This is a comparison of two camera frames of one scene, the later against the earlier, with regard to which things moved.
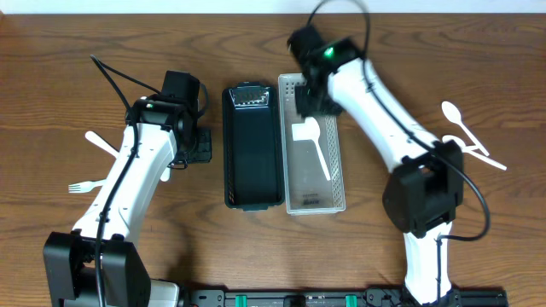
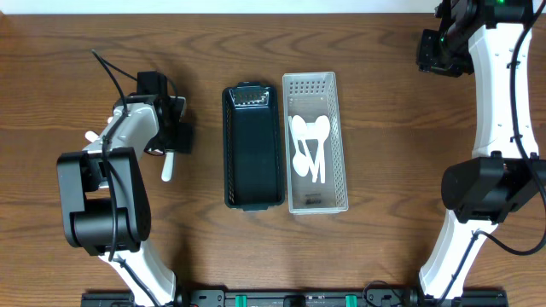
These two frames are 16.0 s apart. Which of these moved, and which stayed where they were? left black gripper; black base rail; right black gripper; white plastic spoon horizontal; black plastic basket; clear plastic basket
Moved: left black gripper; white plastic spoon horizontal; right black gripper
Stayed: black base rail; black plastic basket; clear plastic basket
